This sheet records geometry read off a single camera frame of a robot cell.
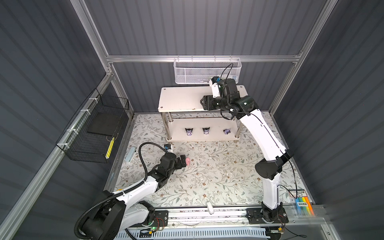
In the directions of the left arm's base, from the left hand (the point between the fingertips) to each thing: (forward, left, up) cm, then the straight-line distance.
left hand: (178, 156), depth 87 cm
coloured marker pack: (-28, -64, -6) cm, 70 cm away
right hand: (+14, -16, +30) cm, 37 cm away
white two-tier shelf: (+39, -3, -8) cm, 40 cm away
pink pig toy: (0, -5, -6) cm, 8 cm away
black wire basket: (+2, +41, +20) cm, 46 cm away
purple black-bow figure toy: (+16, -32, +2) cm, 36 cm away
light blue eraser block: (+5, +30, -3) cm, 31 cm away
